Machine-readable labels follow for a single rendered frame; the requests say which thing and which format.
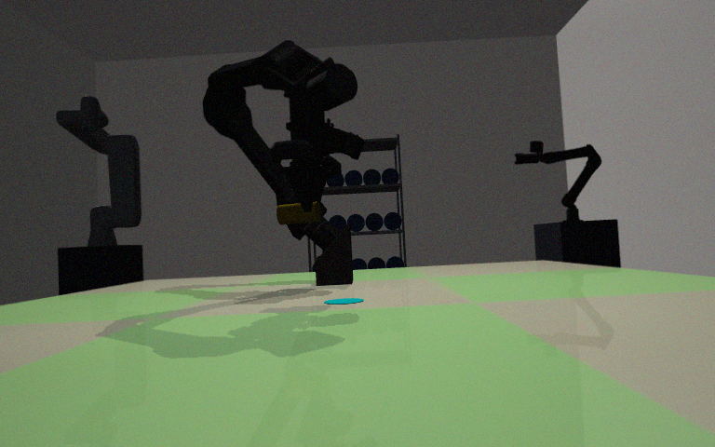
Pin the cyan circle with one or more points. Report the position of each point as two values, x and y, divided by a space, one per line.
343 301

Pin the yellow tall cylinder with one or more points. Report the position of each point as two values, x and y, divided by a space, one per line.
294 214

